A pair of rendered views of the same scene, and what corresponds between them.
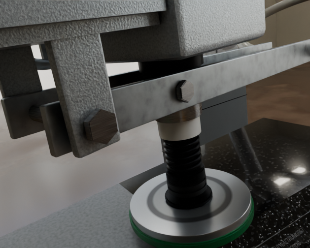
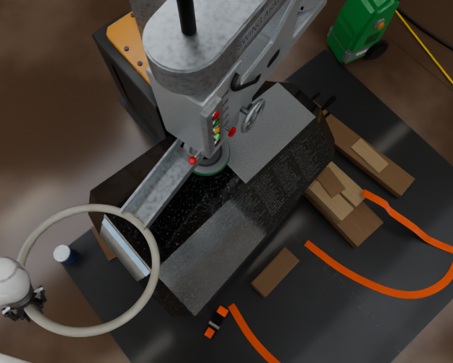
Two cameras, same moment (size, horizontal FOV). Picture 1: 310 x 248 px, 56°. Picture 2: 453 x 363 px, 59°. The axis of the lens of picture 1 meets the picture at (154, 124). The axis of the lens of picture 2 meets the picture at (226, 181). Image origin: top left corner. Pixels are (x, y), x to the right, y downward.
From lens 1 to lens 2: 1.83 m
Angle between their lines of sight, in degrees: 90
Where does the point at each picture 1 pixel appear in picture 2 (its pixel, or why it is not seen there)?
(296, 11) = not seen: outside the picture
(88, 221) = (249, 154)
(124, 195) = (239, 172)
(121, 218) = (235, 155)
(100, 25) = not seen: hidden behind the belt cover
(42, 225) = (270, 152)
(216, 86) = not seen: hidden behind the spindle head
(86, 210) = (253, 161)
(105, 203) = (246, 166)
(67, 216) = (261, 158)
